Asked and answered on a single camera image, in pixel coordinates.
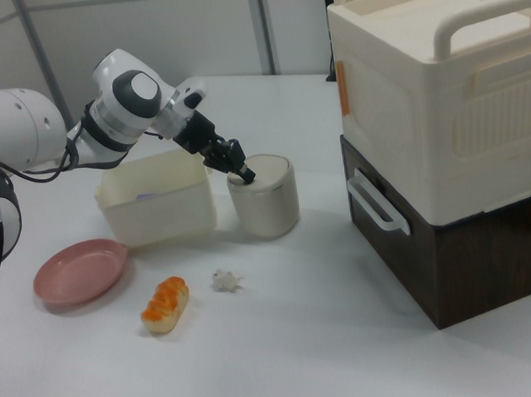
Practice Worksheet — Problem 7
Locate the copper handle strip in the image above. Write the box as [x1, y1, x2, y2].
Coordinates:
[336, 61, 352, 119]

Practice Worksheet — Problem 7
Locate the dark brown drawer cabinet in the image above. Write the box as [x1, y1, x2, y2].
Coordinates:
[338, 120, 531, 337]

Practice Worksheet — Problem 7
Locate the bread with orange topping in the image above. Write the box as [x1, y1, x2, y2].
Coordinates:
[137, 274, 194, 337]

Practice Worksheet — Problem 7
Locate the cream small trash can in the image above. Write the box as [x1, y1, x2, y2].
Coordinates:
[224, 150, 303, 244]

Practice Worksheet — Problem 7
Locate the grey partition post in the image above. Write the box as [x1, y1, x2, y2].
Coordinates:
[253, 0, 281, 76]

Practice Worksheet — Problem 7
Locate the cream toy cabinet with handles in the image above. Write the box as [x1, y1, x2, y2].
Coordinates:
[326, 0, 531, 235]

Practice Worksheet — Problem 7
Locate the crumpled white paper ball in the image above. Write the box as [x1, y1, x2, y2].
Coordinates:
[209, 267, 247, 294]

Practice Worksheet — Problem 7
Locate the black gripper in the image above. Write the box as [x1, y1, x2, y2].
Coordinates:
[170, 107, 259, 189]

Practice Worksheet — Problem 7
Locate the white drawer handle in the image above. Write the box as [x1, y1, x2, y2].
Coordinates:
[344, 162, 412, 238]

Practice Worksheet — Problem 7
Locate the pink plate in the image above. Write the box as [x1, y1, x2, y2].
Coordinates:
[29, 236, 134, 310]

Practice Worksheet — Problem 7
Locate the black clamped stand pole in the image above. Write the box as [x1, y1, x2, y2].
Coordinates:
[321, 0, 339, 83]

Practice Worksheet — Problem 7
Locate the cream trash can lid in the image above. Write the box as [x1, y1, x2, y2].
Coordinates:
[225, 151, 293, 194]

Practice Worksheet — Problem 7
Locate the cream plastic storage bin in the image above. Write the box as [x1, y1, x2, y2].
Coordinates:
[91, 148, 219, 253]

